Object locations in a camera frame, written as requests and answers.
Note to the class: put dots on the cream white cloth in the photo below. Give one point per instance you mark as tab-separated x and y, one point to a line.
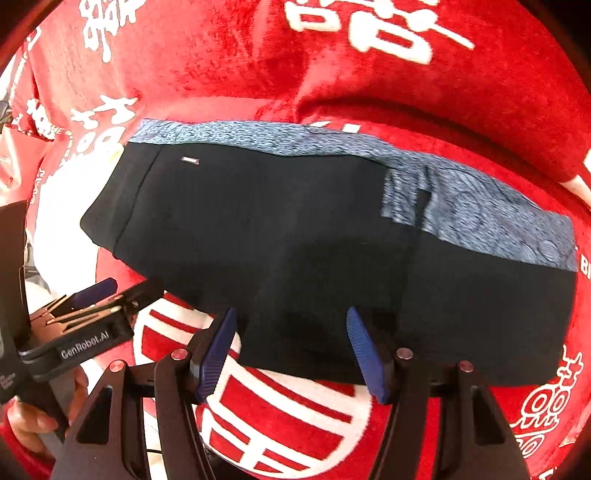
65	257

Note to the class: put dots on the dark navy pants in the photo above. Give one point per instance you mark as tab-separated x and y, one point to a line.
294	225

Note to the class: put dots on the red blanket white characters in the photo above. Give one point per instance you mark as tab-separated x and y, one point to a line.
482	83

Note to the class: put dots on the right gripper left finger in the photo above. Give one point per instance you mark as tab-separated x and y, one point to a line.
107	440

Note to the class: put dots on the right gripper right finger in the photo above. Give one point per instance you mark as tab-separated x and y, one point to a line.
444	423

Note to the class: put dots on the person's left hand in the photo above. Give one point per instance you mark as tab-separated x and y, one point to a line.
28	423

